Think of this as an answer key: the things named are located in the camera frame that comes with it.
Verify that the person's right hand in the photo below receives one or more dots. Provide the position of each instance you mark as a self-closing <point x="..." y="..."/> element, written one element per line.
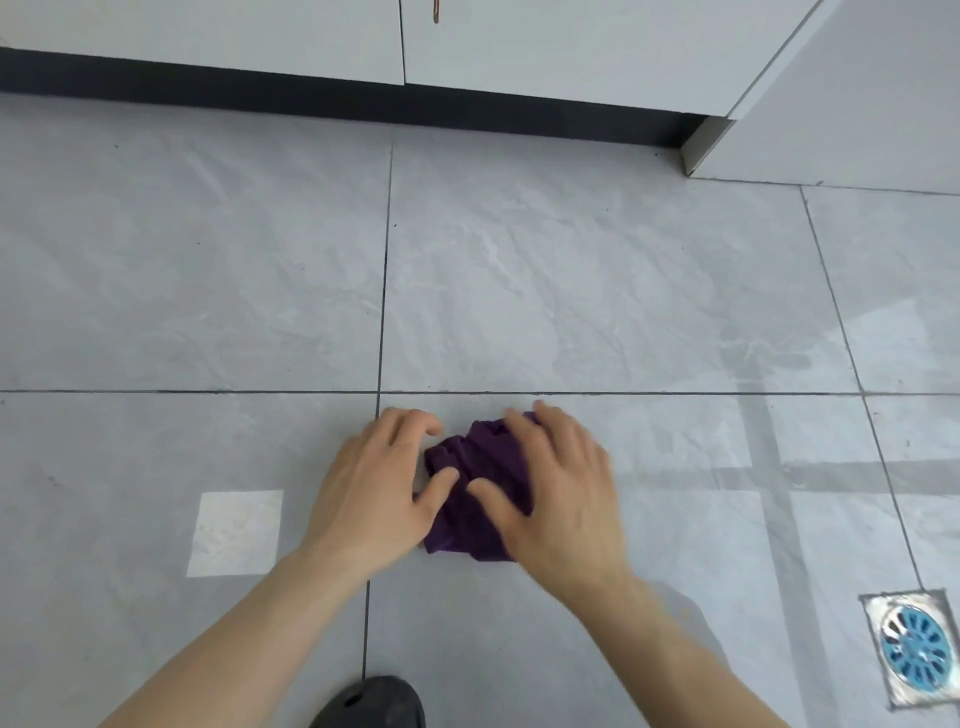
<point x="574" y="510"/>

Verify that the person's left hand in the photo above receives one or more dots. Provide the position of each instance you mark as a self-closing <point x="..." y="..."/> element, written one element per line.
<point x="371" y="499"/>

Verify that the person's left thumb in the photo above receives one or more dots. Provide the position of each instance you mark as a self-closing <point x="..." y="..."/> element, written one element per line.
<point x="438" y="493"/>

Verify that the person's right thumb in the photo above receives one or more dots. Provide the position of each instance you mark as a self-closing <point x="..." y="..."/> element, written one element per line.
<point x="496" y="507"/>

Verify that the purple cloth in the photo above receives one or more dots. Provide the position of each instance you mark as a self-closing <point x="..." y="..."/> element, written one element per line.
<point x="472" y="517"/>

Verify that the person's left forearm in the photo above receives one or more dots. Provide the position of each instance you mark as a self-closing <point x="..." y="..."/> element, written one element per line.
<point x="247" y="637"/>

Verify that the person's right forearm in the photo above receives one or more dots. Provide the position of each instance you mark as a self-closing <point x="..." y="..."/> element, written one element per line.
<point x="667" y="660"/>

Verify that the black shoe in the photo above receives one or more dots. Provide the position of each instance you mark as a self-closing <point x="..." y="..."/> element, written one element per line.
<point x="371" y="705"/>

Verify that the floor drain with blue grate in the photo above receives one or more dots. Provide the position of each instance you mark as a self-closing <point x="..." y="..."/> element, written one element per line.
<point x="913" y="646"/>

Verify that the white cabinet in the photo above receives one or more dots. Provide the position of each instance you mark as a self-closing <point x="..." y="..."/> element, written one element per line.
<point x="420" y="45"/>

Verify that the white cabinet door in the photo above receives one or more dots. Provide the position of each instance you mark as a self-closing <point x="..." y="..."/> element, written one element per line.
<point x="592" y="49"/>
<point x="202" y="34"/>

